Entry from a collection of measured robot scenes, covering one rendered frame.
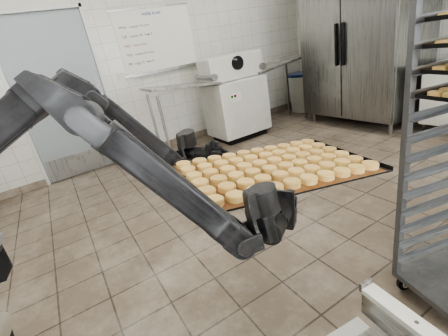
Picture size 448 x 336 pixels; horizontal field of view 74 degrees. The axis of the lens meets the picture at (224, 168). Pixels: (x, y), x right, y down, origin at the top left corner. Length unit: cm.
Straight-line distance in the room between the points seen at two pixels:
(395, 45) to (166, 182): 355
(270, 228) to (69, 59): 405
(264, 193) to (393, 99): 348
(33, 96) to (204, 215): 34
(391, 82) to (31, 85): 372
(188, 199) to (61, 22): 406
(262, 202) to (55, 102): 40
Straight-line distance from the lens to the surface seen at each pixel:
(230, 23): 526
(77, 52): 449
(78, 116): 51
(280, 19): 587
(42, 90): 54
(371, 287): 66
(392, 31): 391
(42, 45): 447
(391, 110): 402
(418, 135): 151
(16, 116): 56
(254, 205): 61
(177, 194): 56
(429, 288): 180
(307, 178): 86
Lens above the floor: 136
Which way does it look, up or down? 22 degrees down
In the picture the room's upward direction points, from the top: 10 degrees counter-clockwise
